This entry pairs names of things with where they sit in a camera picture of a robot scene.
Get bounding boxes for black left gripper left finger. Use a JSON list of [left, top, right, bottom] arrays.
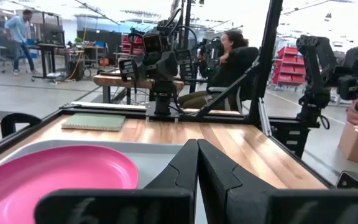
[[34, 139, 200, 224]]

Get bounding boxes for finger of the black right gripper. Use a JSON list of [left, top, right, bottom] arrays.
[[118, 57, 147, 83], [176, 49, 196, 80]]

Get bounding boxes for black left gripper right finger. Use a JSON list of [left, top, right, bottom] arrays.
[[198, 139, 358, 224]]

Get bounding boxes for grey plastic tray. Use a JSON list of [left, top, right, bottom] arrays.
[[0, 139, 204, 224]]

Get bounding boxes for pink round plate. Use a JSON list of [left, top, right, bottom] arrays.
[[0, 144, 140, 224]]

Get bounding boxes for wooden workbench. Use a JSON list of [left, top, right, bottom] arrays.
[[93, 73, 185, 105]]

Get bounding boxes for red storage bins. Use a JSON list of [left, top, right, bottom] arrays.
[[121, 36, 145, 55]]

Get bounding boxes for seated person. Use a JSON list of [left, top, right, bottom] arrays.
[[177, 30, 260, 111]]

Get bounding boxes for black standing desk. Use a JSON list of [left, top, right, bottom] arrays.
[[28, 43, 68, 83]]

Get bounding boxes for black monitor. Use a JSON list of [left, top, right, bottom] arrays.
[[39, 23, 66, 45]]

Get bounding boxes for black equipment base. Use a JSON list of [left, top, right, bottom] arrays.
[[268, 116, 311, 158]]

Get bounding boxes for red bin rack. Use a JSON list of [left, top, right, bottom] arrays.
[[272, 46, 307, 87]]

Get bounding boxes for standing person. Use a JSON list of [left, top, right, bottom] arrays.
[[4, 9, 39, 76]]

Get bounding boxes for cardboard box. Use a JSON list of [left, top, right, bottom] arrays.
[[338, 121, 358, 168]]

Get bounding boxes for black handheld device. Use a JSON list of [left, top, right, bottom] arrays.
[[336, 46, 358, 140]]

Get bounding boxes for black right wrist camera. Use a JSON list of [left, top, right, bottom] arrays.
[[142, 32, 165, 54]]

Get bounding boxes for black aluminium table frame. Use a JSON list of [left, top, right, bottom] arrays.
[[0, 0, 335, 190]]

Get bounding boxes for black corner bracket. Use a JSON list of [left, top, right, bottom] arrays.
[[335, 170, 358, 190]]

